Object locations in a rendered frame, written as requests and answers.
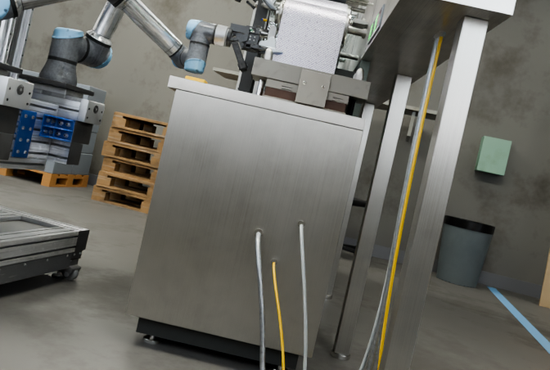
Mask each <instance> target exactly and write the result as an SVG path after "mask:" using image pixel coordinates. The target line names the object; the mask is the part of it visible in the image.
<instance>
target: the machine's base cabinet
mask: <svg viewBox="0 0 550 370"><path fill-rule="evenodd" d="M362 136H363V131H361V130H357V129H351V128H346V127H343V126H339V125H335V124H329V123H325V122H321V121H317V120H311V119H306V118H303V117H299V116H295V115H288V114H285V113H281V112H277V111H271V110H266V109H263V108H258V107H255V106H248V105H245V104H241V103H237V102H230V101H226V100H223V99H218V98H215V97H208V96H204V95H200V94H197V93H193V92H186V91H183V90H178V89H176V91H175V95H174V101H173V105H172V109H171V113H170V117H169V123H168V127H167V131H166V134H165V141H164V145H163V149H162V152H161V157H160V163H159V167H158V171H157V175H156V181H155V185H154V189H153V193H152V197H151V203H150V207H149V210H148V215H147V221H146V225H145V229H144V233H143V236H142V243H141V247H140V251H139V255H138V258H137V265H136V268H135V273H134V276H133V283H132V286H131V291H130V294H129V298H128V305H127V309H126V312H125V313H126V314H128V315H133V316H136V317H139V319H138V323H137V330H136V332H140V333H143V334H146V335H145V336H144V337H143V341H144V342H145V343H147V344H149V345H158V344H159V343H160V338H164V339H168V340H171V341H177V342H181V343H185V344H189V345H194V346H198V347H202V348H206V349H209V350H216V351H219V352H223V353H226V354H233V355H236V356H240V357H243V358H247V359H253V360H257V361H259V354H260V329H259V293H258V282H257V271H256V258H255V235H254V231H255V229H257V228H260V229H262V231H263V235H262V237H261V238H260V249H261V264H262V276H263V286H264V313H265V363H270V364H274V365H272V366H271V369H270V370H282V347H281V337H280V328H279V321H278V314H277V302H276V296H275V290H274V284H273V265H272V264H271V259H276V260H277V264H276V265H275V273H276V281H277V293H278V299H279V305H280V312H281V318H282V333H283V342H284V355H285V370H287V368H291V369H296V365H297V361H298V358H299V355H302V356H304V299H303V281H302V267H301V252H300V227H299V226H298V222H299V221H300V220H303V221H304V223H305V226H304V227H303V234H304V264H305V278H306V295H307V323H308V343H307V357H309V358H312V356H313V349H314V346H315V341H316V338H317V334H318V328H319V323H320V320H321V316H322V310H323V306H324V302H325V298H326V294H327V288H328V284H329V280H330V276H331V270H332V266H333V262H334V259H335V255H336V248H337V244H338V241H339V237H340V230H341V226H342V223H343V219H344V215H345V208H346V205H347V201H348V197H349V191H350V187H351V183H352V179H353V176H354V169H355V165H356V161H357V158H358V151H359V148H360V143H361V140H362Z"/></svg>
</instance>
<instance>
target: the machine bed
mask: <svg viewBox="0 0 550 370"><path fill-rule="evenodd" d="M168 88H170V89H172V90H174V91H176V89H178V90H183V91H186V92H190V93H197V94H200V95H204V96H208V97H215V98H218V99H223V100H226V101H230V102H237V103H241V104H245V105H248V106H255V107H258V108H263V109H266V110H271V111H277V112H281V113H285V114H288V115H295V116H299V117H303V118H306V119H311V120H317V121H321V122H325V123H329V124H335V125H339V126H343V127H346V128H351V129H357V130H361V131H363V130H364V125H365V122H366V119H363V118H359V117H355V116H351V115H345V114H341V113H337V112H333V111H326V110H323V109H318V108H315V107H311V106H304V105H301V104H296V103H293V102H286V101H282V100H278V99H275V98H271V97H264V96H260V95H256V94H253V93H248V92H242V91H238V90H234V89H230V88H224V87H219V86H216V85H212V84H208V83H202V82H198V81H194V80H190V79H184V78H179V77H176V76H172V75H170V76H169V82H168Z"/></svg>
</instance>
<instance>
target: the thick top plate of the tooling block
mask: <svg viewBox="0 0 550 370"><path fill-rule="evenodd" d="M302 70H309V71H313V72H317V73H321V74H328V75H331V81H330V84H329V89H328V92H331V93H338V94H342V95H346V96H349V100H350V99H354V100H356V102H355V103H357V104H361V105H362V104H363V103H364V102H365V101H366V100H367V97H368V93H369V89H370V85H371V82H367V81H363V80H359V79H352V78H349V77H345V76H341V75H337V74H330V73H327V72H322V71H319V70H312V69H308V68H304V67H300V66H297V65H290V64H286V63H282V62H278V61H271V60H268V59H264V58H260V57H255V60H254V64H253V68H252V72H251V74H252V77H253V79H254V81H258V82H259V79H264V80H265V83H266V81H267V78H269V79H275V80H279V81H283V82H287V83H293V84H298V85H299V82H300V76H301V72H302ZM349 100H348V102H349Z"/></svg>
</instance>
